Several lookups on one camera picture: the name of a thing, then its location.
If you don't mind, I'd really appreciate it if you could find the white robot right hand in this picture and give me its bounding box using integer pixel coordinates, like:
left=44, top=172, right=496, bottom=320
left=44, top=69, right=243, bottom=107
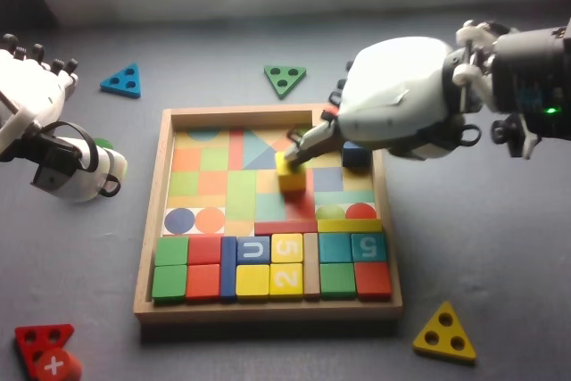
left=284, top=36, right=482, bottom=169

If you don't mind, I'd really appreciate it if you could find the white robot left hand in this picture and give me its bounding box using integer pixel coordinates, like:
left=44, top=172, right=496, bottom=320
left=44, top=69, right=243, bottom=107
left=0, top=34, right=129, bottom=203

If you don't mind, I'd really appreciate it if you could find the navy blue cube block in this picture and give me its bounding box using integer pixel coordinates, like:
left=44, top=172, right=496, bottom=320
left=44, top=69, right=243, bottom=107
left=342, top=139, right=374, bottom=169

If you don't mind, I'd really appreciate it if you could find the yellow cube block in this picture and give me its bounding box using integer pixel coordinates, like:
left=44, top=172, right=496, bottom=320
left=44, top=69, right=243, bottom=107
left=275, top=151, right=309, bottom=195

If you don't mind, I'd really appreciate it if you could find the blue triangle with holes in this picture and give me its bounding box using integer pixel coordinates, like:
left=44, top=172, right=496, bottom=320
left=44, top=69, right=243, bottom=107
left=99, top=62, right=142, bottom=99

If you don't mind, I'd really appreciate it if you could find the green triangle with holes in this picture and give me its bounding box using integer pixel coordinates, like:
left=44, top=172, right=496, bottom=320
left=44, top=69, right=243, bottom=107
left=263, top=65, right=308, bottom=101

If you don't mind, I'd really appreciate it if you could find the grey table cloth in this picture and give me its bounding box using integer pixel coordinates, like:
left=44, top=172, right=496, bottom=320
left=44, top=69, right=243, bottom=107
left=0, top=8, right=571, bottom=381

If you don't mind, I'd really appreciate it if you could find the wooden puzzle tray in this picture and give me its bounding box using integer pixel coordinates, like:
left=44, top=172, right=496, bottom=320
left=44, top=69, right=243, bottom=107
left=133, top=104, right=404, bottom=322

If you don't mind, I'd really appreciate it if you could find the yellow triangle with holes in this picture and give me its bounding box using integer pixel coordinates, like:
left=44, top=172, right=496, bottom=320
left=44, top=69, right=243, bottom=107
left=412, top=301, right=477, bottom=365

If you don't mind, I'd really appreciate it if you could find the red triangle with holes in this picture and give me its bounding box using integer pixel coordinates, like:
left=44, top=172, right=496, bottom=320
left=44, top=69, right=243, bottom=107
left=13, top=323, right=76, bottom=380

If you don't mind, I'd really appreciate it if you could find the red cylinder with plus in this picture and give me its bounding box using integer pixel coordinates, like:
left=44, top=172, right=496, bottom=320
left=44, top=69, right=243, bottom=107
left=35, top=351, right=84, bottom=381

